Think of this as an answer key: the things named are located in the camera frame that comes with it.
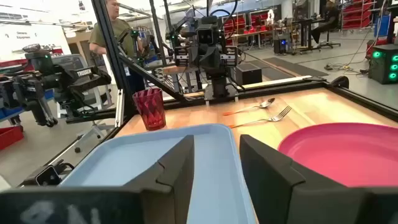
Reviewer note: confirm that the red faceted plastic cup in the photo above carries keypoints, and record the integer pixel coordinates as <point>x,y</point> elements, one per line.
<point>150,109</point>

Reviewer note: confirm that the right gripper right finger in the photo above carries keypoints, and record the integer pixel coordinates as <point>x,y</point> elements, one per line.
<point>267,174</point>

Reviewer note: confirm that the black computer with green lights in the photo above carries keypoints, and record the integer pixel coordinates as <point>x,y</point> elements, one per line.
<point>384,65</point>

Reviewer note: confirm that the red storage rack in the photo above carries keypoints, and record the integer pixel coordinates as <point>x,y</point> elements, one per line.
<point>239,25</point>
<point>357,15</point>

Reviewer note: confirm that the neighbour rig black robot arm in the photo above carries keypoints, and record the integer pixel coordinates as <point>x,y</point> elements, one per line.
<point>71,77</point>

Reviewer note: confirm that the black aluminium table frame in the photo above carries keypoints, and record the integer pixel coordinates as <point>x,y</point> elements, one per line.
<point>113,53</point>

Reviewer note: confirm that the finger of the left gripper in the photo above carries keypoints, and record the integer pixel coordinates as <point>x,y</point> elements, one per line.
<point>219,59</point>
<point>197,59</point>

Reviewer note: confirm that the black frame clamp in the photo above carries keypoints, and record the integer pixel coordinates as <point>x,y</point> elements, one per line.
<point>339,82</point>

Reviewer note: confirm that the black box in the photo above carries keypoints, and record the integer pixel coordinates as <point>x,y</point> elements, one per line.
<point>248,74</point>

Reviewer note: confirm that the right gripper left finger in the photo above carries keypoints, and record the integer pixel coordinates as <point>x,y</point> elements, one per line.
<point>174,174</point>

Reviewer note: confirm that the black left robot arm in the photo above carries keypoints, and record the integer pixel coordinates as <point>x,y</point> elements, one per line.
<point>219,84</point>

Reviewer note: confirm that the white sign board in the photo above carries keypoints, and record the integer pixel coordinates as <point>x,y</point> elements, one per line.
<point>31,37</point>

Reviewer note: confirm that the silver frame bracket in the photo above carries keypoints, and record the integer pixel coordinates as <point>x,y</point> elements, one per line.
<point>119,109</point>

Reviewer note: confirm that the light blue plastic tray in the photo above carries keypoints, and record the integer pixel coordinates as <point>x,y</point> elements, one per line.
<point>211,174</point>

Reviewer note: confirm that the black floor mat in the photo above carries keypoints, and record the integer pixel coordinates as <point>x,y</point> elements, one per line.
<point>289,67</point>

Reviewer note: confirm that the black table-level camera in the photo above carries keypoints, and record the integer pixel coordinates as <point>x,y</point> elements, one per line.
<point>46,177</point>

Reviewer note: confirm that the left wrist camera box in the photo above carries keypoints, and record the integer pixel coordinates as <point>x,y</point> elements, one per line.
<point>206,31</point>

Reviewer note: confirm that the person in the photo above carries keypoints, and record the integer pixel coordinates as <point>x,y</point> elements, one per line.
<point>329,18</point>
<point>121,31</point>

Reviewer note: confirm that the red plastic bin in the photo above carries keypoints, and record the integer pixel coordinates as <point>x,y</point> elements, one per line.
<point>11,137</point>

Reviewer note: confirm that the pink round plate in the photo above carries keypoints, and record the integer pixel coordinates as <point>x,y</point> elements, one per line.
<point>342,152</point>

